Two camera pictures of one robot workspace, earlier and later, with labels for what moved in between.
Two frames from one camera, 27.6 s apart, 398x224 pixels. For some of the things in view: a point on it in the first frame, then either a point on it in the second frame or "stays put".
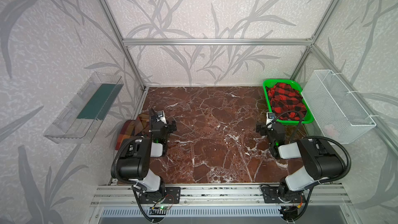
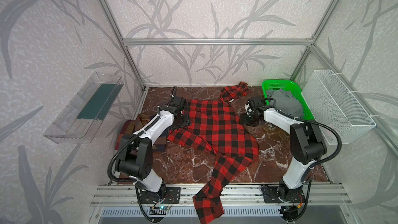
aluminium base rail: x=126 y=195 stays put
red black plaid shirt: x=284 y=98 -> x=214 y=127
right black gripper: x=268 y=128 -> x=249 y=120
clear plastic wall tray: x=80 y=121 stays put
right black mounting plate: x=282 y=194 stays put
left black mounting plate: x=166 y=195 stays put
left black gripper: x=160 y=124 -> x=182 y=121
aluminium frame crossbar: x=218 y=42 stays put
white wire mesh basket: x=335 y=111 stays put
